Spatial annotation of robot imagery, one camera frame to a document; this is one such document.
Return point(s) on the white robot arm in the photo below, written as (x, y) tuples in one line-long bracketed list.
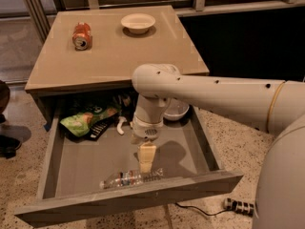
[(273, 106)]

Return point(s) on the cream bowl on counter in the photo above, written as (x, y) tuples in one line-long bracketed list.
[(138, 23)]

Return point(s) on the orange soda can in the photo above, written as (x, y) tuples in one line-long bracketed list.
[(82, 36)]

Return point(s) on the black snack bar wrapper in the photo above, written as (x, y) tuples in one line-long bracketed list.
[(98, 129)]

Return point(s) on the green chip bag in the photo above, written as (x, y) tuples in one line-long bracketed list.
[(80, 123)]

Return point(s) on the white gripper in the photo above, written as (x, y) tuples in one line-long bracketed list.
[(145, 131)]

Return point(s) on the black white power strip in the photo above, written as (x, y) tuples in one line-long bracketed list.
[(239, 207)]

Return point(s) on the beige side table cabinet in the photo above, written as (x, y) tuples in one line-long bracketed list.
[(113, 55)]

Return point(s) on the open grey wooden drawer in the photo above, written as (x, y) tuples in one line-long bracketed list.
[(69, 187)]

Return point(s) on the clear plastic water bottle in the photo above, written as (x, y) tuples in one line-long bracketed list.
[(129, 178)]

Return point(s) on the white plastic toy mushroom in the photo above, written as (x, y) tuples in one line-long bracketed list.
[(121, 121)]

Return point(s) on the person leg with shoe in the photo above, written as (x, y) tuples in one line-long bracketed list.
[(8, 145)]

